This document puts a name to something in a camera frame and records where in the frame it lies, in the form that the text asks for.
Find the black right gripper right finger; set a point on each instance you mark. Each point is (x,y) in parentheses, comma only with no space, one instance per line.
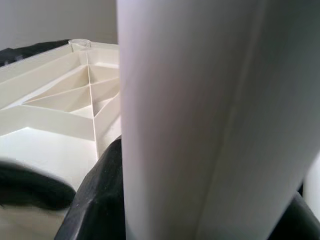
(300,222)

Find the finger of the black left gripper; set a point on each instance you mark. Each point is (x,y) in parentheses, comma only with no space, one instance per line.
(32,187)

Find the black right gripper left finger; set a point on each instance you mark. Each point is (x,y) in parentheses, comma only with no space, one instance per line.
(100,200)

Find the black tablecloth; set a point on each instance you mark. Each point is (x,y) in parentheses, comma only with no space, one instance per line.
(25,53)

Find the white plastic table top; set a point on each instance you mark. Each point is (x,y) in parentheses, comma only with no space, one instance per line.
(50,120)

